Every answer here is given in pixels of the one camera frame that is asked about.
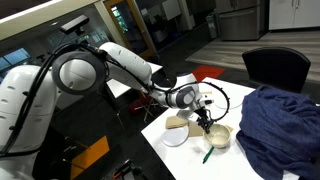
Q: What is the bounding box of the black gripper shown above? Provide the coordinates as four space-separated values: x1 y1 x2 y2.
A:
195 107 215 134

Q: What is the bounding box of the cream ceramic bowl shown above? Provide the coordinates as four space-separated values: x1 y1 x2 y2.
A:
202 123 232 150

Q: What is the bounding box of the green pen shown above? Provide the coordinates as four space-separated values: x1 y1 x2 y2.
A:
202 145 216 165

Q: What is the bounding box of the large brown cardboard piece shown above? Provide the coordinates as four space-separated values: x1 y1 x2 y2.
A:
165 114 190 130

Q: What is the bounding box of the white round plate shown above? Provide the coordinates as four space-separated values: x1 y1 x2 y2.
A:
161 124 190 148

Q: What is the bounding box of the red stool with white legs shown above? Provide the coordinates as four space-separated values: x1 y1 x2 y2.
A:
128 91 161 124

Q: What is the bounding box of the blue denim cloth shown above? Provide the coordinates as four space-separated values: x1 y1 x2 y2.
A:
235 84 320 180

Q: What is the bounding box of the black chair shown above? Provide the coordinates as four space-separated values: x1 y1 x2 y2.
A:
241 46 312 94

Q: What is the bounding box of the small white table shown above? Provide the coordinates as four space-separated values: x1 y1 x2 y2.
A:
106 61 163 99

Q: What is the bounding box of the orange black clamp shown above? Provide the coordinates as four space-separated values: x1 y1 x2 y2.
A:
111 159 133 180

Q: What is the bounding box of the grey trash can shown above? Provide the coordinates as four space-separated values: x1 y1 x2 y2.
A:
205 12 220 40

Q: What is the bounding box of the stainless steel appliance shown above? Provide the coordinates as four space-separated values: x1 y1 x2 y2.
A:
214 0 268 42

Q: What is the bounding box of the wooden framed glass door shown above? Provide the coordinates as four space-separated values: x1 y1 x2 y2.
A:
102 0 158 61

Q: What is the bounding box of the white cabinet row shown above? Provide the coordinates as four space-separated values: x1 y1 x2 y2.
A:
268 0 320 31

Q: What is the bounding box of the black stereo camera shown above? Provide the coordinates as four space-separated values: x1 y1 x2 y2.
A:
59 14 90 36

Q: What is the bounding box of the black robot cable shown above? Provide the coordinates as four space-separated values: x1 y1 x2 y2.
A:
0 42 232 158

